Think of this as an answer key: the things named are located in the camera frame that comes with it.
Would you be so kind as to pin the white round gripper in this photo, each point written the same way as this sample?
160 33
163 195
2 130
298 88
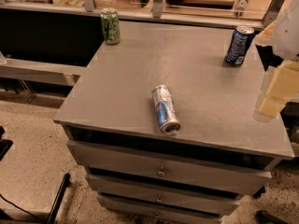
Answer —
289 34

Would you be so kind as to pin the blue pepsi can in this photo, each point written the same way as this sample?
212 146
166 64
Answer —
242 37

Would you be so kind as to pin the silver blue redbull can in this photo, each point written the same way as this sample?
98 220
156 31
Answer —
166 114

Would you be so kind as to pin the green soda can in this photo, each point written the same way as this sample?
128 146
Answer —
110 25

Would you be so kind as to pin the grey drawer cabinet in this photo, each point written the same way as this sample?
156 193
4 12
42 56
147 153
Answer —
112 104

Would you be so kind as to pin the middle grey drawer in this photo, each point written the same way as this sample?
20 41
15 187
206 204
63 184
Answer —
162 195

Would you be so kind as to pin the grey drawer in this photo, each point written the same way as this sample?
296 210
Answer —
204 174
156 211
162 195

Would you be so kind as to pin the top grey drawer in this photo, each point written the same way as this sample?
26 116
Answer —
204 174

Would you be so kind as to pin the grey side shelf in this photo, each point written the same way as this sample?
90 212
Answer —
51 73

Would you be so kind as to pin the bottom grey drawer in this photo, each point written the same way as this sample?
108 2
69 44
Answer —
156 211

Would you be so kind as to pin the black chair leg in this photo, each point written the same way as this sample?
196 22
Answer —
58 199

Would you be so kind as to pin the black object at left edge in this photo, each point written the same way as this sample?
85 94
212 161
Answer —
5 144

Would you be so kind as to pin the grey metal rail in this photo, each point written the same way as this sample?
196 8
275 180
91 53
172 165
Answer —
211 13

